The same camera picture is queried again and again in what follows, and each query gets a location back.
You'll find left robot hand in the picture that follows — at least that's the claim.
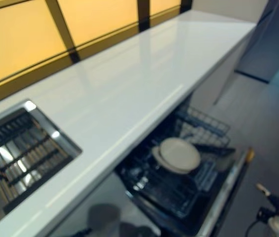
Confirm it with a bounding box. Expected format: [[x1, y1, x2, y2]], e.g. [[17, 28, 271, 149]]
[[119, 222, 160, 237]]

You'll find cream round plate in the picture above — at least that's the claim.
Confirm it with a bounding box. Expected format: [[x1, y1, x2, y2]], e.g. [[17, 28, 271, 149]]
[[152, 145, 197, 175], [159, 137, 201, 173]]

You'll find black built-in dishwasher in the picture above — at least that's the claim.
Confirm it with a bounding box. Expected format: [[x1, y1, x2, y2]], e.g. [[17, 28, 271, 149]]
[[114, 98, 256, 237]]

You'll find narrow white cabinet door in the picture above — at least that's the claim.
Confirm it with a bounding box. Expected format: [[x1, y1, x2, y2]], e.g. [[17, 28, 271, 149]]
[[47, 172, 161, 237]]

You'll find stainless steel kitchen sink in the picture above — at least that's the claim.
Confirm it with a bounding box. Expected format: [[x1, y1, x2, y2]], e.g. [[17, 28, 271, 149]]
[[0, 100, 83, 215]]

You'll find black dish drying rack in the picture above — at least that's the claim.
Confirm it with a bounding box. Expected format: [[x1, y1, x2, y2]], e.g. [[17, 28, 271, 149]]
[[0, 110, 75, 213]]

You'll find white end cabinet panel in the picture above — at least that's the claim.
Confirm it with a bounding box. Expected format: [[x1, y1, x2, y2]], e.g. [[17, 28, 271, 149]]
[[191, 29, 256, 106]]

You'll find dark blue tall cabinet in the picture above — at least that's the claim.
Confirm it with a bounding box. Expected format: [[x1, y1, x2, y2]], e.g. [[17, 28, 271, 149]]
[[235, 0, 279, 85]]

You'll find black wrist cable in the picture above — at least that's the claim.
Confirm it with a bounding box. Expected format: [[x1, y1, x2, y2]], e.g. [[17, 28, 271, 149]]
[[246, 208, 271, 237]]

